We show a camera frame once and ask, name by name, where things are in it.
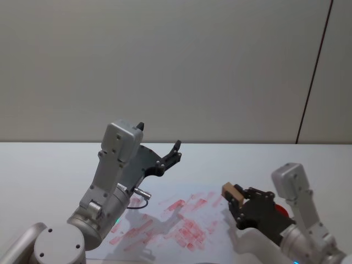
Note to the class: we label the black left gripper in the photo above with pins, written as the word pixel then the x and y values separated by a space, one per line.
pixel 136 167

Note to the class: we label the tan wooden block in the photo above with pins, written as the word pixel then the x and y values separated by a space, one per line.
pixel 232 193

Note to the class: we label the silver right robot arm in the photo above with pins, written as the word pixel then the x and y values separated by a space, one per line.
pixel 294 178

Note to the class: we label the small red object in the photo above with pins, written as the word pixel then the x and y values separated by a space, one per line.
pixel 281 210

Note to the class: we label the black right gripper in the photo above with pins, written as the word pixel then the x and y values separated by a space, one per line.
pixel 261 214

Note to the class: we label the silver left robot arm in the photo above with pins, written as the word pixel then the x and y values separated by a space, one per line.
pixel 110 154

